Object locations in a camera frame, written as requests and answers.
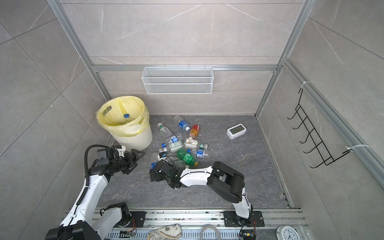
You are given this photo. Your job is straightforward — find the orange red bottle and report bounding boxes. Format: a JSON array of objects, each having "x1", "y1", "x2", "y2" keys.
[{"x1": 189, "y1": 125, "x2": 200, "y2": 139}]

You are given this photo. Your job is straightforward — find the white round analog clock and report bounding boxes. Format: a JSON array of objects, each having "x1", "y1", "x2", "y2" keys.
[{"x1": 276, "y1": 226, "x2": 301, "y2": 240}]

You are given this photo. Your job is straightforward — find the white wire mesh basket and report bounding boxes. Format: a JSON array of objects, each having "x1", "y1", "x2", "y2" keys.
[{"x1": 142, "y1": 67, "x2": 214, "y2": 95}]

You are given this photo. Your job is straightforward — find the green bottle yellow cap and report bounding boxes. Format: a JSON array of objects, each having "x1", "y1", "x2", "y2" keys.
[{"x1": 177, "y1": 148, "x2": 199, "y2": 167}]

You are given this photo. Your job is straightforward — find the white bin with yellow liner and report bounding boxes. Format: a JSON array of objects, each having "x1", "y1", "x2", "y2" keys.
[{"x1": 96, "y1": 96, "x2": 153, "y2": 151}]

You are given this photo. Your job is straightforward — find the patterned cloth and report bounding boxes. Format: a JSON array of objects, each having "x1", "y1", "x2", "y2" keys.
[{"x1": 147, "y1": 224, "x2": 182, "y2": 240}]

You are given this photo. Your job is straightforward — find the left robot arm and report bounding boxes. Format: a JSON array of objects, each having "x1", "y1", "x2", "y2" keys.
[{"x1": 45, "y1": 145, "x2": 145, "y2": 240}]

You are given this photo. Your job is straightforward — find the white tape roll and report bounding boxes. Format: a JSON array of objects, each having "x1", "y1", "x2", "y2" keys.
[{"x1": 199, "y1": 225, "x2": 221, "y2": 240}]

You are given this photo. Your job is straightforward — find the black wire hook rack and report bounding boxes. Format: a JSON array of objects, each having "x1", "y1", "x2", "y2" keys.
[{"x1": 287, "y1": 89, "x2": 370, "y2": 169}]

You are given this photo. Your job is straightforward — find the white digital clock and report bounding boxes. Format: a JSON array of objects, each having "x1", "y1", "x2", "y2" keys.
[{"x1": 227, "y1": 124, "x2": 247, "y2": 140}]

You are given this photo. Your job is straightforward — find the white flat bottle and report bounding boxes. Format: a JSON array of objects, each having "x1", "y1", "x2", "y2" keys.
[{"x1": 184, "y1": 137, "x2": 208, "y2": 150}]

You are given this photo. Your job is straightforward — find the small clear bottle white cap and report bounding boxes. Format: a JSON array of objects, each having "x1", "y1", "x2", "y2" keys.
[{"x1": 157, "y1": 123, "x2": 173, "y2": 139}]

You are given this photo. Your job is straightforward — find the crushed clear bottle blue band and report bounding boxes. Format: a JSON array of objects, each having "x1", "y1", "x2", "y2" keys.
[{"x1": 168, "y1": 132, "x2": 182, "y2": 143}]

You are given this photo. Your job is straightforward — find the clear bottle green white label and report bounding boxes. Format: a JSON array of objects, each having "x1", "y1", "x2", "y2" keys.
[{"x1": 159, "y1": 141, "x2": 183, "y2": 153}]

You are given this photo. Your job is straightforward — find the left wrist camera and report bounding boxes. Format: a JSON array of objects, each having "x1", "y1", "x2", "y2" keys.
[{"x1": 116, "y1": 145, "x2": 126, "y2": 157}]

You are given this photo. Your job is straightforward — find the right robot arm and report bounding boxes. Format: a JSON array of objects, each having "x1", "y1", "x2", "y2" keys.
[{"x1": 150, "y1": 159, "x2": 265, "y2": 228}]

